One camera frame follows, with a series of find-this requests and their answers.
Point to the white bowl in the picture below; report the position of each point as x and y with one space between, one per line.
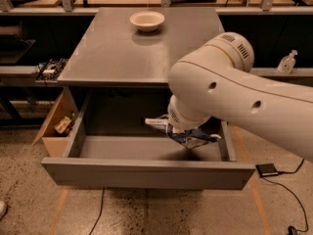
147 21

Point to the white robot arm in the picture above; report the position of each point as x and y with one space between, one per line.
214 81

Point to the small black foot pedal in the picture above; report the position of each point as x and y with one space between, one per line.
266 170

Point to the grey cabinet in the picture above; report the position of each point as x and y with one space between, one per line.
115 57

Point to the yellow toy in box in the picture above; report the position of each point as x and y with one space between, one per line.
63 126

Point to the blue chip bag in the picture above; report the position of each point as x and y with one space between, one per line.
190 139

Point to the grey open top drawer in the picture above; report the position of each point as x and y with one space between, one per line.
110 146

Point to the clear hand sanitizer bottle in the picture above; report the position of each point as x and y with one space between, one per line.
287 63

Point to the black patterned notebook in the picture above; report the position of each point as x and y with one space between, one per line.
51 70

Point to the wooden box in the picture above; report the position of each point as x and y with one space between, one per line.
55 143

